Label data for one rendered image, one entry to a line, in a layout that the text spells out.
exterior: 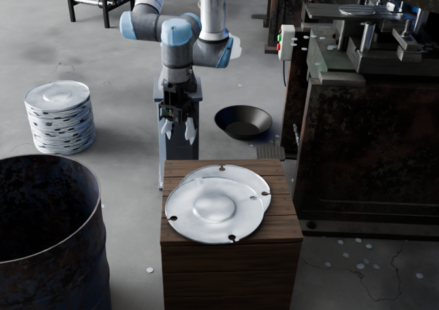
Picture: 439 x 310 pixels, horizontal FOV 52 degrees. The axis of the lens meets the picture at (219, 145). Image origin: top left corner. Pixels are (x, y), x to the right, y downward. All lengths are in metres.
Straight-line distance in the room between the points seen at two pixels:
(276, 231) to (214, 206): 0.19
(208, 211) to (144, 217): 0.57
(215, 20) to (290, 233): 0.76
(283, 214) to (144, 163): 0.95
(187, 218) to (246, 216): 0.17
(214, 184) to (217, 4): 0.60
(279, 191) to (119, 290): 0.63
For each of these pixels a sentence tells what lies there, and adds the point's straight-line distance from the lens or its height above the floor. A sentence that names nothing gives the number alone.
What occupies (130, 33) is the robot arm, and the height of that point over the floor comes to 0.81.
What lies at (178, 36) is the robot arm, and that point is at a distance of 1.16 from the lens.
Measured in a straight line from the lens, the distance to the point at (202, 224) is 1.30.
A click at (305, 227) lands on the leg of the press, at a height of 0.03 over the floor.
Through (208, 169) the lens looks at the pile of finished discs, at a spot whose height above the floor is 0.35.
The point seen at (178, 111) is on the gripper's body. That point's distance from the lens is 1.23.
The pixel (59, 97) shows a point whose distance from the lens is 2.23.
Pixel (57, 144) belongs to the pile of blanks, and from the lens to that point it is 2.23.
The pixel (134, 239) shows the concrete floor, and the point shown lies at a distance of 1.78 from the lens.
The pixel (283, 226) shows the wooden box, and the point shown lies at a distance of 1.33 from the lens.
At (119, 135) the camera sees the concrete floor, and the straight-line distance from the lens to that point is 2.35.
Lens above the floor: 1.27
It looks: 34 degrees down
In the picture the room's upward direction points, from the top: 2 degrees clockwise
